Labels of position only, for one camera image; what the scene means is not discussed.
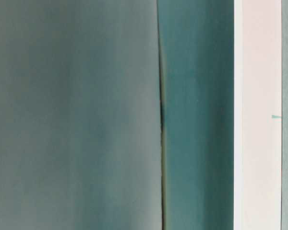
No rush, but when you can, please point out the white-edged wooden board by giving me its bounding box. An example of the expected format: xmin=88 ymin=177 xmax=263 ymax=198
xmin=234 ymin=0 xmax=282 ymax=230

